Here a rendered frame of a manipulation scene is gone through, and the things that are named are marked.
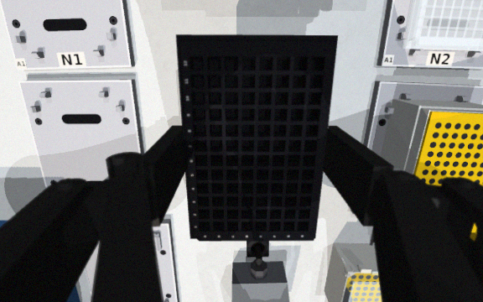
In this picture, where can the yellow waste bin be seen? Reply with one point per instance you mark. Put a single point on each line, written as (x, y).
(473, 235)

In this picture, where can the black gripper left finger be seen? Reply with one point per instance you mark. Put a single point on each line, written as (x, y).
(42, 257)

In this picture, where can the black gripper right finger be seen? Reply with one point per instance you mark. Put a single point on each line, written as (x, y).
(419, 257)

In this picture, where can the yellow rack with grid of holes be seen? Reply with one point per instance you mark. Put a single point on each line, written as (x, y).
(435, 139)

